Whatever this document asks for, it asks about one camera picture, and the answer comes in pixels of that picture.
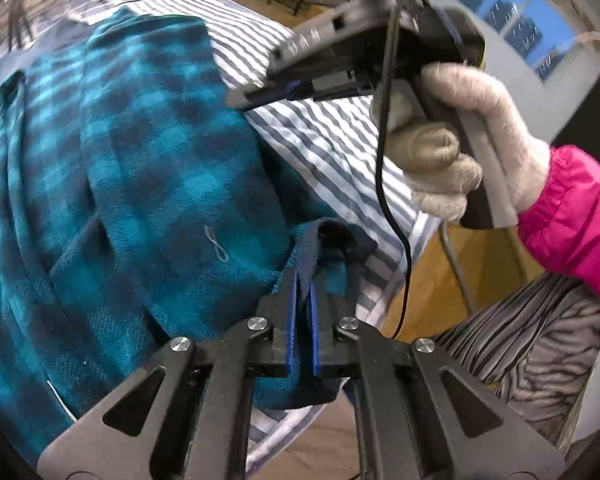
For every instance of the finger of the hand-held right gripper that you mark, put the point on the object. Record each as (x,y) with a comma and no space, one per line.
(330,91)
(290,76)

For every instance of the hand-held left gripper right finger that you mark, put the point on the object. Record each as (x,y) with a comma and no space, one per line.
(315,340)

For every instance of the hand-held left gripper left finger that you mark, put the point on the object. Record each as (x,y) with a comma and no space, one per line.
(292,330)

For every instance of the teal plaid fleece jacket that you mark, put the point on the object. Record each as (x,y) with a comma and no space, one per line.
(155,160)

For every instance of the person's right forearm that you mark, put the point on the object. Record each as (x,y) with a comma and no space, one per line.
(580,220)

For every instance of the person's right hand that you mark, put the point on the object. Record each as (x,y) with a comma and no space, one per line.
(440,160)

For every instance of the blue white striped blanket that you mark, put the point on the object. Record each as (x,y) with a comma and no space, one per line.
(330,145)

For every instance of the window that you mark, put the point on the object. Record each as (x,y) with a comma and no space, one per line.
(515,20)

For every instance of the person's grey striped clothing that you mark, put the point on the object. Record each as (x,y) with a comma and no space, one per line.
(520,350)

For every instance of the blue checked bed sheet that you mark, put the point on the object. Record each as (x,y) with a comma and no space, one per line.
(95,0)

